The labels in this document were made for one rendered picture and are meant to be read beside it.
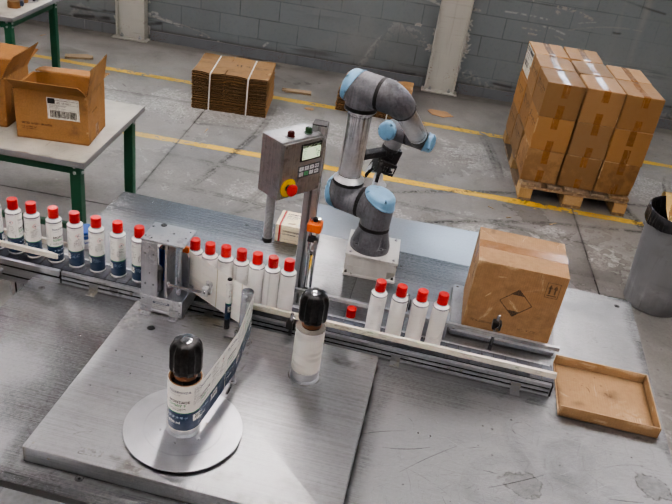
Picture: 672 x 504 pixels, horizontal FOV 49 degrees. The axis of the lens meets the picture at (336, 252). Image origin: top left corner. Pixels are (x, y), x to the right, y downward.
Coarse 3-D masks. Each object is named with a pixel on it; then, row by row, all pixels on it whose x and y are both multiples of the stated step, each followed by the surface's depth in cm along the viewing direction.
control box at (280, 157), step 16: (288, 128) 224; (304, 128) 226; (272, 144) 217; (288, 144) 215; (272, 160) 219; (288, 160) 218; (320, 160) 228; (272, 176) 222; (288, 176) 221; (272, 192) 224
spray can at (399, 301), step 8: (400, 288) 229; (392, 296) 232; (400, 296) 230; (392, 304) 232; (400, 304) 231; (392, 312) 233; (400, 312) 232; (392, 320) 234; (400, 320) 234; (392, 328) 236; (400, 328) 236
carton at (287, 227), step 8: (280, 216) 295; (288, 216) 296; (296, 216) 297; (280, 224) 289; (288, 224) 290; (296, 224) 291; (280, 232) 291; (288, 232) 290; (296, 232) 290; (280, 240) 293; (288, 240) 292; (296, 240) 292
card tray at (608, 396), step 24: (576, 360) 246; (576, 384) 240; (600, 384) 242; (624, 384) 244; (648, 384) 240; (576, 408) 224; (600, 408) 232; (624, 408) 233; (648, 408) 235; (648, 432) 223
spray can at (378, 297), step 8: (384, 280) 231; (376, 288) 231; (384, 288) 231; (376, 296) 231; (384, 296) 232; (376, 304) 233; (384, 304) 234; (368, 312) 236; (376, 312) 234; (368, 320) 237; (376, 320) 236; (368, 328) 238; (376, 328) 237; (368, 336) 239
